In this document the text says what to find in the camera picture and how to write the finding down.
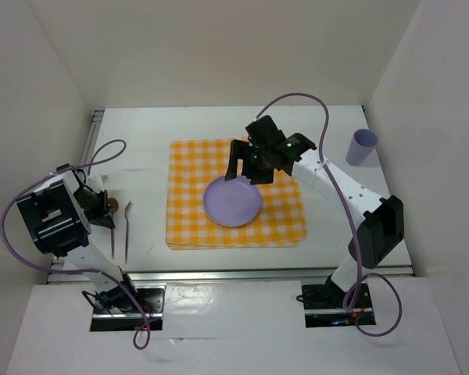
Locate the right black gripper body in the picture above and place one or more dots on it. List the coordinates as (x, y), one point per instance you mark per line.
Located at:
(258, 168)

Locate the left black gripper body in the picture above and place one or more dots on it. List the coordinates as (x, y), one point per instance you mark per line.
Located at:
(94, 204)

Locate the copper spoon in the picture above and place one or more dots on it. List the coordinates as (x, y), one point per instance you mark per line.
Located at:
(112, 206)

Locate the copper fork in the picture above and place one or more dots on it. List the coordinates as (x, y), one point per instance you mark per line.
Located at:
(127, 231)

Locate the purple plastic plate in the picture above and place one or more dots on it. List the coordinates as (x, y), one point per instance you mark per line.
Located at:
(232, 203)

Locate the yellow white checkered cloth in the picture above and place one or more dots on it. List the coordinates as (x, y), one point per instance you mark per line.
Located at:
(192, 166)

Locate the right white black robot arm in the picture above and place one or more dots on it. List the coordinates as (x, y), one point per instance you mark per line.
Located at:
(377, 222)

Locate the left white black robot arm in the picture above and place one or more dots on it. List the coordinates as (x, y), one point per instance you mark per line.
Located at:
(59, 215)

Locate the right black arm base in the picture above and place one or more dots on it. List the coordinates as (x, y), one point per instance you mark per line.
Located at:
(322, 310)

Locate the purple plastic cup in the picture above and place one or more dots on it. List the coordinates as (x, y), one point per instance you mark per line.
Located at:
(362, 144)

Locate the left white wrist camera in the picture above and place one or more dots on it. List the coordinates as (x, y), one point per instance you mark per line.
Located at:
(98, 183)

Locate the aluminium left side rail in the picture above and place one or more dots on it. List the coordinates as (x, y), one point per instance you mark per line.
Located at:
(89, 149)

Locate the aluminium rail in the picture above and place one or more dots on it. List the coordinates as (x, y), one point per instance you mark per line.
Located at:
(229, 275)
(89, 149)

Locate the aluminium front rail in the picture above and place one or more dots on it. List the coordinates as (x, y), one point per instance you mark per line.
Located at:
(229, 275)

